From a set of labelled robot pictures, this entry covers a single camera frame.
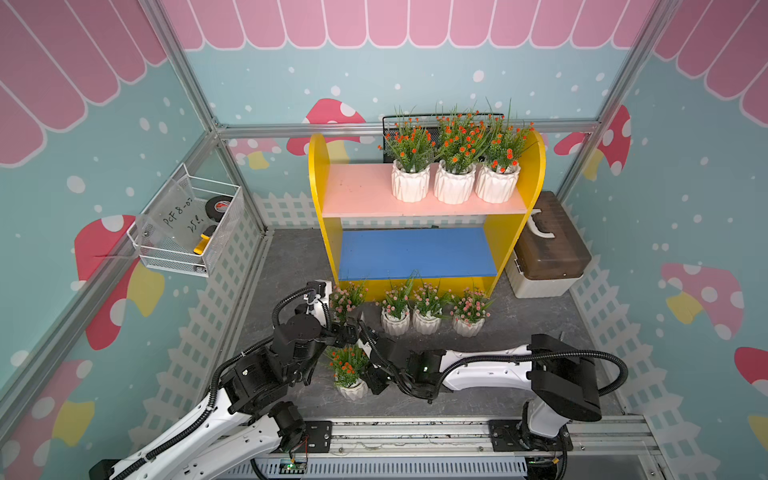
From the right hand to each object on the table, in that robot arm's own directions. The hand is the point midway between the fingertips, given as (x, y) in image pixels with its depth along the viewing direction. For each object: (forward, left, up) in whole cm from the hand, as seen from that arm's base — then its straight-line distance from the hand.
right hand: (360, 374), depth 78 cm
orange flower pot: (0, +2, +8) cm, 8 cm away
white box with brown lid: (+32, -58, +8) cm, 67 cm away
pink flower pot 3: (+16, -19, +5) cm, 25 cm away
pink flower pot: (+17, +4, +9) cm, 20 cm away
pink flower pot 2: (+15, -9, +2) cm, 18 cm away
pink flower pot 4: (+14, -30, +7) cm, 34 cm away
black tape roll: (+36, +38, +27) cm, 59 cm away
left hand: (+8, +2, +18) cm, 20 cm away
